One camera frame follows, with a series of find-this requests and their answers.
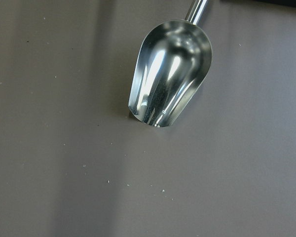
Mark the silver metal scoop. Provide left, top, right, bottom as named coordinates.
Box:
left=128, top=0, right=212, bottom=127

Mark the black triangular stand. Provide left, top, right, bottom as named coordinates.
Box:
left=220, top=0, right=296, bottom=10

